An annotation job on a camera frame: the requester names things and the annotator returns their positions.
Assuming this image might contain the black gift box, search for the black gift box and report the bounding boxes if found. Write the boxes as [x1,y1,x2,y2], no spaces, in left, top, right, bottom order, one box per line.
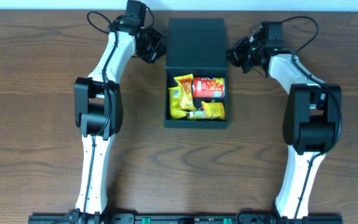
[165,18,229,115]

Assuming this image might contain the yellow peanut butter snack packet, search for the yellow peanut butter snack packet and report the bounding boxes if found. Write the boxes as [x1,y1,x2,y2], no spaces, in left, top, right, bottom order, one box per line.
[174,74,196,111]

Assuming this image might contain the red Pringles can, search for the red Pringles can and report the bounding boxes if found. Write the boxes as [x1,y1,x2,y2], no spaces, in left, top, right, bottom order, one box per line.
[192,77,226,98]

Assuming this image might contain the small yellow square snack packet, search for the small yellow square snack packet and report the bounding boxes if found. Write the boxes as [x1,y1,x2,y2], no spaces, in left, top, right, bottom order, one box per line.
[201,101,226,120]

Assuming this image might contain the yellow wafer snack packet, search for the yellow wafer snack packet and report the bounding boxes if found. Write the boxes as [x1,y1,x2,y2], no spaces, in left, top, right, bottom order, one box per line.
[168,86,187,119]

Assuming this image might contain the green white snack packet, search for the green white snack packet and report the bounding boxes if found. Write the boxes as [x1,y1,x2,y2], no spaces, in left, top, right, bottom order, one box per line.
[187,108,206,120]

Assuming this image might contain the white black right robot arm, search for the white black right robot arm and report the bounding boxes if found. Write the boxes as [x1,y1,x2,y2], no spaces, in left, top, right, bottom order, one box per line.
[227,21,343,223]

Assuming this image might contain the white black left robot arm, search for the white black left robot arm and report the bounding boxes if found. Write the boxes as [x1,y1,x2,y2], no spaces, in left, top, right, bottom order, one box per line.
[67,1,166,223]

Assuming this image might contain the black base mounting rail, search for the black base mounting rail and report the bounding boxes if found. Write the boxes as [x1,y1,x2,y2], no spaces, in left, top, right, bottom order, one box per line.
[28,212,344,224]

